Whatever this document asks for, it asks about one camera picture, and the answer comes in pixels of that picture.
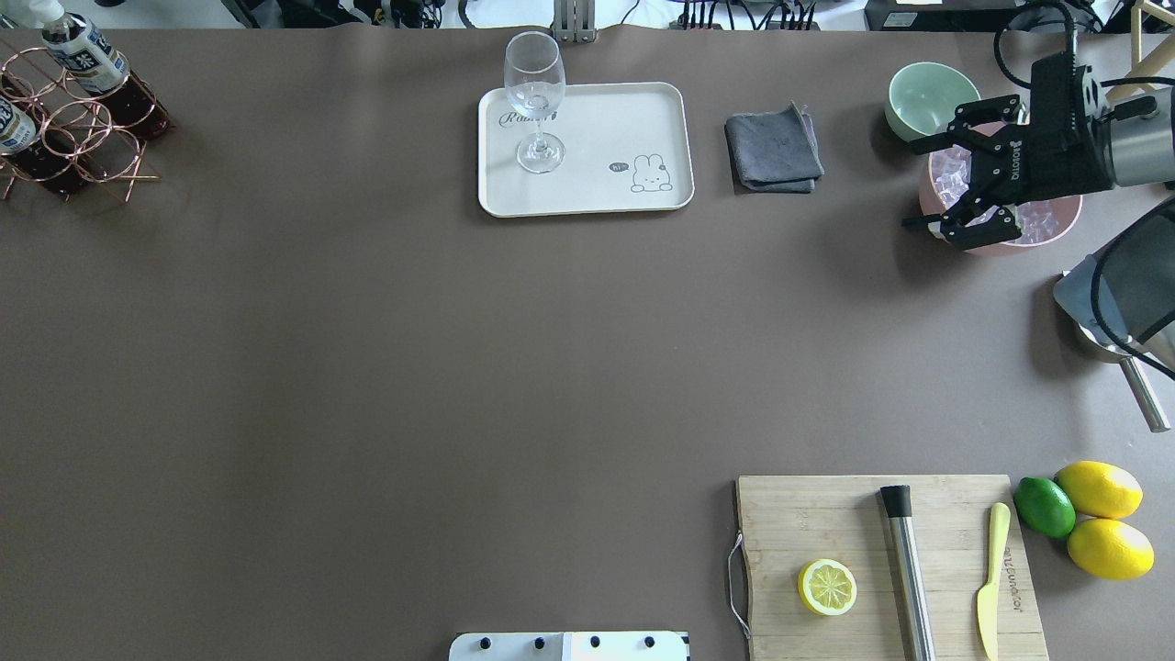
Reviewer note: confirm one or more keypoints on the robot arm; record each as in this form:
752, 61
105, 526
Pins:
1131, 291

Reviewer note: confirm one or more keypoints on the cream rabbit tray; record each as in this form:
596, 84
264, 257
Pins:
627, 150

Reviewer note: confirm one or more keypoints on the wooden stand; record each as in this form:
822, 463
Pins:
1146, 63

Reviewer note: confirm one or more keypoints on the tea bottle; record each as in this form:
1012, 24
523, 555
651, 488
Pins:
82, 50
36, 155

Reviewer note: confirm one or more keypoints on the metal ice scoop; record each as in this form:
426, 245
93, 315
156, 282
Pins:
1073, 294

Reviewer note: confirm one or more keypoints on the yellow lemon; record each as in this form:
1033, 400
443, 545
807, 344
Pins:
1110, 549
1100, 489

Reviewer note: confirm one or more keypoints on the bamboo cutting board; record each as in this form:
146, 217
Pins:
788, 521

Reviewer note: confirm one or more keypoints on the pink bowl with ice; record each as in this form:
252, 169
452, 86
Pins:
944, 178

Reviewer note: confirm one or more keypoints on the steel muddler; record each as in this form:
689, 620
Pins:
898, 507

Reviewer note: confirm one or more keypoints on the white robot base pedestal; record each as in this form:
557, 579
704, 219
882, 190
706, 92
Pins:
583, 645

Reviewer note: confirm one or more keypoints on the grey folded cloth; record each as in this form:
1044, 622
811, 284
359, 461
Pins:
775, 152

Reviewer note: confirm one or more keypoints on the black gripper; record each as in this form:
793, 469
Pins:
1056, 163

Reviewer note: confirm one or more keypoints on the half lemon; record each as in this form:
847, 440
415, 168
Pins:
827, 587

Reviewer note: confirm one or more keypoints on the copper wire bottle basket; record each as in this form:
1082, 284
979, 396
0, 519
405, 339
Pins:
89, 147

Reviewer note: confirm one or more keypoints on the clear wine glass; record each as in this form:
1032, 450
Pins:
534, 80

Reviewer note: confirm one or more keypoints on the green lime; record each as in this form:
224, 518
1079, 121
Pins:
1044, 507

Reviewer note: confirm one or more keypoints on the yellow plastic knife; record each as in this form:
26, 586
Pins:
988, 595

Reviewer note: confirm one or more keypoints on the green bowl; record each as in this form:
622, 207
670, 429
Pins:
923, 97

